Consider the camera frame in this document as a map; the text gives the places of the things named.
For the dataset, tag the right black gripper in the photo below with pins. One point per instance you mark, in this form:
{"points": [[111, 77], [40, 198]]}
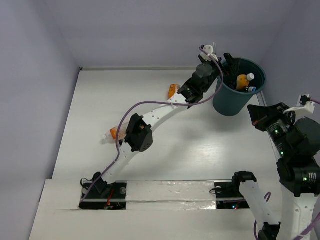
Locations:
{"points": [[260, 115]]}

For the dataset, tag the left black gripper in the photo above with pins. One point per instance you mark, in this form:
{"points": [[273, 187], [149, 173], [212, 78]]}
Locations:
{"points": [[223, 66]]}

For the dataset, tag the tall orange blue-label bottle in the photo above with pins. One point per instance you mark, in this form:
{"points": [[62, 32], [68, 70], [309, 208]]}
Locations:
{"points": [[243, 81]]}

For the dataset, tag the crushed clear plastic bottle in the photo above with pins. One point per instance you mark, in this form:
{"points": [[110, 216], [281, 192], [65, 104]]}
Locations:
{"points": [[250, 89]]}

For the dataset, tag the small orange juice bottle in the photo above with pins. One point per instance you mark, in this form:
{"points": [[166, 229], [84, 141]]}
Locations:
{"points": [[173, 89]]}

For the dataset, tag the clear orange-label bottle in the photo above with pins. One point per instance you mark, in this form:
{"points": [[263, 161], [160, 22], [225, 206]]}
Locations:
{"points": [[110, 136]]}

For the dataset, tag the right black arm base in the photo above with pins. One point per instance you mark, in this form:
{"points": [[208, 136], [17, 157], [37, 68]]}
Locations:
{"points": [[227, 193]]}

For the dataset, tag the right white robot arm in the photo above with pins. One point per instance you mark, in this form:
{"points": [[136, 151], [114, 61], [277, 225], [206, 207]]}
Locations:
{"points": [[300, 188]]}

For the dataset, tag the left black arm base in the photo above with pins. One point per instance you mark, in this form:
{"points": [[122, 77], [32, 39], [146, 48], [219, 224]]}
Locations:
{"points": [[102, 196]]}

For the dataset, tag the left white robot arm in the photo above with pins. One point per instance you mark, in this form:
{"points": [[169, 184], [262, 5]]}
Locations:
{"points": [[139, 133]]}

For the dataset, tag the dark teal plastic bin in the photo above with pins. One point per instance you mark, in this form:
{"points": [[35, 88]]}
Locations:
{"points": [[228, 101]]}

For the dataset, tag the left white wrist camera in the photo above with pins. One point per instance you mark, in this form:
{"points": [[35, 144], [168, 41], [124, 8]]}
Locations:
{"points": [[208, 52]]}

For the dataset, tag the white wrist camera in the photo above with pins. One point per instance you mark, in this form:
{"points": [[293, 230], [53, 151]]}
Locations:
{"points": [[305, 106], [208, 52]]}

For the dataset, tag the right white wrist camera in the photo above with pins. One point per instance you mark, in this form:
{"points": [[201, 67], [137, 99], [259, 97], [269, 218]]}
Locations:
{"points": [[305, 106]]}

